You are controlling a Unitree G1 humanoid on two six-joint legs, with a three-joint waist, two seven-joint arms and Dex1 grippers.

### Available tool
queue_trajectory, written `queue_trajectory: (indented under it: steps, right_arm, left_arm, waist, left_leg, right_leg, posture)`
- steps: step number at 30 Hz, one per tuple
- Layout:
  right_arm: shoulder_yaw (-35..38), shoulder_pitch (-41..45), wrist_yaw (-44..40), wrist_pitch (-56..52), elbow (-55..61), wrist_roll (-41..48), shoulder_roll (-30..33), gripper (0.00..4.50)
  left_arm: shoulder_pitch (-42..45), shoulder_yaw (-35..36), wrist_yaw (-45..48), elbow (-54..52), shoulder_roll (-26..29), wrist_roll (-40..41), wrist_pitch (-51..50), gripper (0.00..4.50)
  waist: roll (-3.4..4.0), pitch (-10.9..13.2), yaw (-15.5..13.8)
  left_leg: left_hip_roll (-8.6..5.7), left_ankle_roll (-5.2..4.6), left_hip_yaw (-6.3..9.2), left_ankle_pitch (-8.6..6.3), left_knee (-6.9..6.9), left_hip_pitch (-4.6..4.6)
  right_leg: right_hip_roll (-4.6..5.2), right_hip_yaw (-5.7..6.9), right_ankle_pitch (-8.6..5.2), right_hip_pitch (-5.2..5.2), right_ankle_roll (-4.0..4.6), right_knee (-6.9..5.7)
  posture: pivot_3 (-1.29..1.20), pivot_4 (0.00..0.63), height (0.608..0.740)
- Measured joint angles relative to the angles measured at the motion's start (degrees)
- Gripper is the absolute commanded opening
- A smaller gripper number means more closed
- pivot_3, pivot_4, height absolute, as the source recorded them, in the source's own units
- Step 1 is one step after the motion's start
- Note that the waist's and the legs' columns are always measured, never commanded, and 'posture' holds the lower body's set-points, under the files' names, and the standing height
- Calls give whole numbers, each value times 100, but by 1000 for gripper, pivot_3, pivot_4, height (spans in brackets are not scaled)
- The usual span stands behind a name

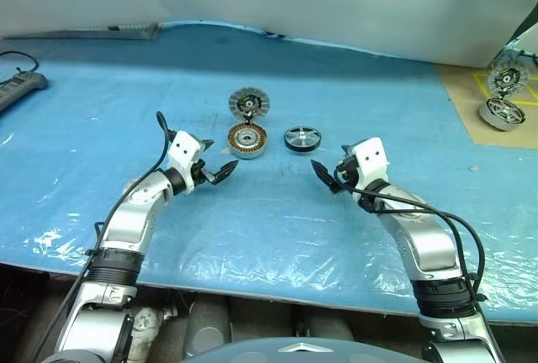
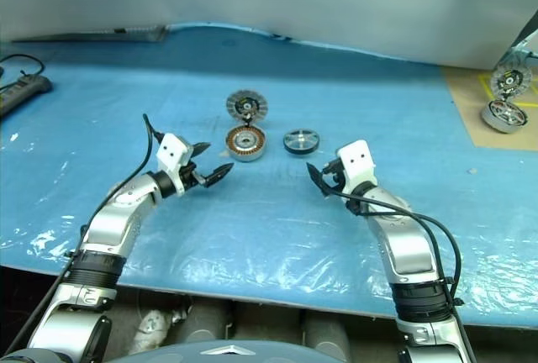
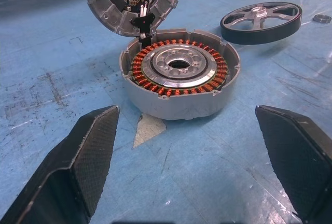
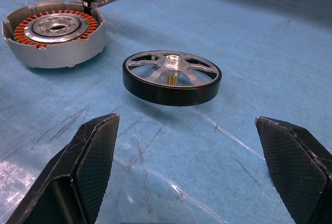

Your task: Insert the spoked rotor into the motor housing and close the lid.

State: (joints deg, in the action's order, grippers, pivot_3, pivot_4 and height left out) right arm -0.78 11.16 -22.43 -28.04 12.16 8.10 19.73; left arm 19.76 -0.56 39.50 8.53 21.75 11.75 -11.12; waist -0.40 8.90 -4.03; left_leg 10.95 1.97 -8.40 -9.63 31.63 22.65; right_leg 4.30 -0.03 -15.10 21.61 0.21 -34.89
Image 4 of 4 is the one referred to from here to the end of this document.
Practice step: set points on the motor stator housing copper windings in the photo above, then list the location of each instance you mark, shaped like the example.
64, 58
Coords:
52, 55

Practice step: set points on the blue plastic table cover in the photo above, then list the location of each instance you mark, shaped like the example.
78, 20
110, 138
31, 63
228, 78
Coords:
207, 27

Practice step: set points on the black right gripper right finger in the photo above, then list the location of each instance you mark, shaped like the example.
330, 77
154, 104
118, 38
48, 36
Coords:
298, 172

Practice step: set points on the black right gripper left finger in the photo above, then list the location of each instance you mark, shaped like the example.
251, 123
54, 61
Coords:
64, 172

